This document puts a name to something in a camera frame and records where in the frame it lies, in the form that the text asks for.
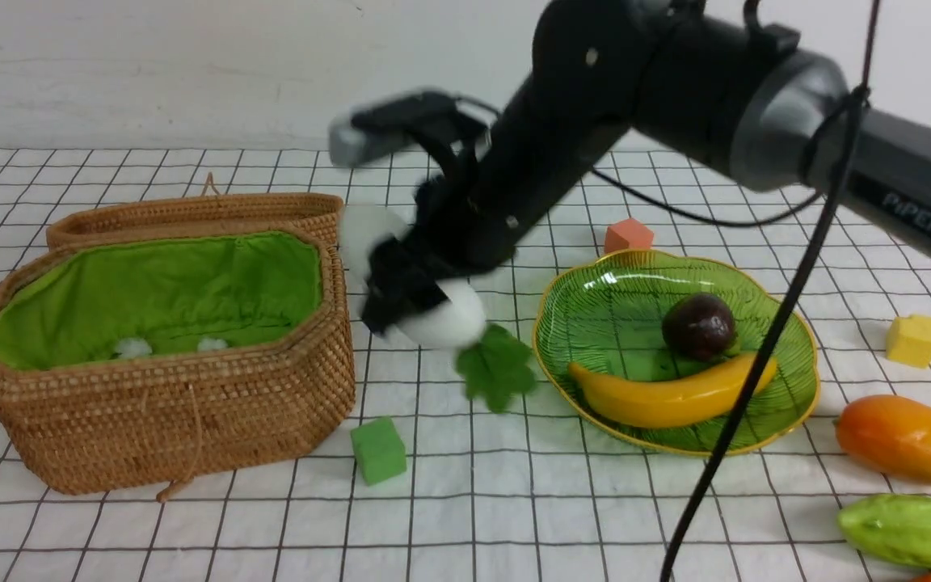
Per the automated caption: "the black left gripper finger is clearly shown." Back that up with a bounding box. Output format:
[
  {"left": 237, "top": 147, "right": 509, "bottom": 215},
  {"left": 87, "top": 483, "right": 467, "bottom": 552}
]
[{"left": 361, "top": 238, "right": 449, "bottom": 336}]

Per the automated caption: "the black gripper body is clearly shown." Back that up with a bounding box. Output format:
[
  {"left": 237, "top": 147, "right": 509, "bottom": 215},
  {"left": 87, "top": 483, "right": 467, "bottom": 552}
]
[{"left": 407, "top": 166, "right": 515, "bottom": 277}]

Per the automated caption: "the white toy radish with leaf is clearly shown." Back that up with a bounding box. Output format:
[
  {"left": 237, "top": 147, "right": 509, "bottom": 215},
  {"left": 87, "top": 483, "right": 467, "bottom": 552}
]
[{"left": 339, "top": 205, "right": 538, "bottom": 414}]

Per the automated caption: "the dark purple toy mangosteen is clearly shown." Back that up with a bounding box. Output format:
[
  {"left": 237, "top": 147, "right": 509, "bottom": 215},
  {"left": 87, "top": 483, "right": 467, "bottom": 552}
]
[{"left": 661, "top": 293, "right": 740, "bottom": 362}]

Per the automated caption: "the yellow toy banana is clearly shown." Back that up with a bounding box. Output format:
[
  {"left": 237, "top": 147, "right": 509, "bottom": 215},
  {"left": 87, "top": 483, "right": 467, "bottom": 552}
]
[{"left": 567, "top": 352, "right": 756, "bottom": 428}]

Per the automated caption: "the orange yellow toy mango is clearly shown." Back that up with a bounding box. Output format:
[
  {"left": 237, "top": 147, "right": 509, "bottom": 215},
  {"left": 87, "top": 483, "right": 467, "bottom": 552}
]
[{"left": 832, "top": 394, "right": 931, "bottom": 486}]

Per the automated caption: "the green toy cucumber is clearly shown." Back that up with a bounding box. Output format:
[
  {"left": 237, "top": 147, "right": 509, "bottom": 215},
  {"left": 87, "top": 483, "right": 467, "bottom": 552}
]
[{"left": 837, "top": 494, "right": 931, "bottom": 570}]

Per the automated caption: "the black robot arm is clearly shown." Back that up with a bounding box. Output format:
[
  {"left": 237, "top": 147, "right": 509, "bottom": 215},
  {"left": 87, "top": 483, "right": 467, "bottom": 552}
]
[{"left": 330, "top": 1, "right": 931, "bottom": 335}]

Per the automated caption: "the woven wicker basket lid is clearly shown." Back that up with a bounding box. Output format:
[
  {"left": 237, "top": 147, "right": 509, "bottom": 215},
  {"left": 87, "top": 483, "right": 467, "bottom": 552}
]
[{"left": 45, "top": 173, "right": 344, "bottom": 248}]

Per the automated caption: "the green foam cube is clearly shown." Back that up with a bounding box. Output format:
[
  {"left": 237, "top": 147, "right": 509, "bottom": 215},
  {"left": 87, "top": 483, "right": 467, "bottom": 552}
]
[{"left": 350, "top": 417, "right": 407, "bottom": 486}]

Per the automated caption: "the orange foam cube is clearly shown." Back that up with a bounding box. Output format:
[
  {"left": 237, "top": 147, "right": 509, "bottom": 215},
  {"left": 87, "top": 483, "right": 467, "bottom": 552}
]
[{"left": 603, "top": 217, "right": 655, "bottom": 255}]

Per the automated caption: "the checkered white tablecloth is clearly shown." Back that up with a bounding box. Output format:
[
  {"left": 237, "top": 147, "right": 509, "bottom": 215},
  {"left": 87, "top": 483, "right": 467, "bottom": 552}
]
[{"left": 0, "top": 149, "right": 931, "bottom": 581}]

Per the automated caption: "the woven wicker basket green lining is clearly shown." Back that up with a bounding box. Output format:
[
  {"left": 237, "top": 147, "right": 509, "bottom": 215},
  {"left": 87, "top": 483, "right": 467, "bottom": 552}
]
[{"left": 0, "top": 226, "right": 357, "bottom": 504}]

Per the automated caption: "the yellow foam cube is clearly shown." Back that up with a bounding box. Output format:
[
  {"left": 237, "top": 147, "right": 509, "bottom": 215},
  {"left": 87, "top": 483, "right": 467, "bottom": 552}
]
[{"left": 884, "top": 314, "right": 931, "bottom": 369}]

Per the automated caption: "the black cable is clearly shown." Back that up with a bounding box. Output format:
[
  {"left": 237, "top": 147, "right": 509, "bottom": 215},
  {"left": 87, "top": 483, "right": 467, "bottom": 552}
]
[{"left": 591, "top": 0, "right": 883, "bottom": 582}]

